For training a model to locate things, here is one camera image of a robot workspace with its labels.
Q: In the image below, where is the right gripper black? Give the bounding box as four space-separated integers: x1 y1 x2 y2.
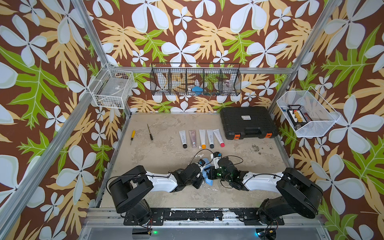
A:
203 166 232 183

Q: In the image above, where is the blue microfiber cloth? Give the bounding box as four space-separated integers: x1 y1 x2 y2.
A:
201 158 213 186

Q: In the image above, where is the pink cap toothpaste tube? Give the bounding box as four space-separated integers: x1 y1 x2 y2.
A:
213 129 225 148

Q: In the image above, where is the dark cap toothpaste tube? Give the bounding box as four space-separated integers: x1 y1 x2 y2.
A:
207 130 215 149

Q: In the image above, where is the clear pink tube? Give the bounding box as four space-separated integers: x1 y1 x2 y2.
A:
189 130 197 148

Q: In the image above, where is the black cap toothpaste tube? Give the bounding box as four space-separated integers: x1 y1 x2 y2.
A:
179 131 188 149

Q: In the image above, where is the orange cap toothpaste tube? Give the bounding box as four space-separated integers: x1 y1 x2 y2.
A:
199 130 207 149

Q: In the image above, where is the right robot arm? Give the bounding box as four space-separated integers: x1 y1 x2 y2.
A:
202 156 323 224

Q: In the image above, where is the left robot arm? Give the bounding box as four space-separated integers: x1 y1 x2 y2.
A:
107 161 205 226

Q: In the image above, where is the black plastic tool case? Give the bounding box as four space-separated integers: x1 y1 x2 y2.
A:
220 107 278 140

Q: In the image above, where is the blue item in basket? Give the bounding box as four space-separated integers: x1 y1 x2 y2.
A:
192 86 203 94

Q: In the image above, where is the black box in basket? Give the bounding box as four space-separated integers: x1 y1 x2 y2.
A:
287 105 312 128

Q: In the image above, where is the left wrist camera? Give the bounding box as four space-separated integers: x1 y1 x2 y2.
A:
198 159 206 168

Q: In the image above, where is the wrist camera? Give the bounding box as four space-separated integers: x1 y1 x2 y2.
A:
198 159 206 168
211 152 222 169

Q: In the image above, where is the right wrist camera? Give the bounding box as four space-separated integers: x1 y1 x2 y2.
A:
211 152 222 169

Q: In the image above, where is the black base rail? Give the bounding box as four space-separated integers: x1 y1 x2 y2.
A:
123 208 285 226

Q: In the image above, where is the yellow handle screwdriver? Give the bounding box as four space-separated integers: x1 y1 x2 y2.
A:
130 130 136 145

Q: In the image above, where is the black wire basket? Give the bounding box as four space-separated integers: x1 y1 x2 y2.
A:
150 63 242 97

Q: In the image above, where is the white wire basket right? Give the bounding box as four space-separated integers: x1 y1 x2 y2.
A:
277 87 341 138

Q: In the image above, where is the white wire basket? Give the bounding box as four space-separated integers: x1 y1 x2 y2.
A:
89 64 135 109
277 87 341 138

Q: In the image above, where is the white wire basket left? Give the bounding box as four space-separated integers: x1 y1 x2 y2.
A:
89 64 135 109

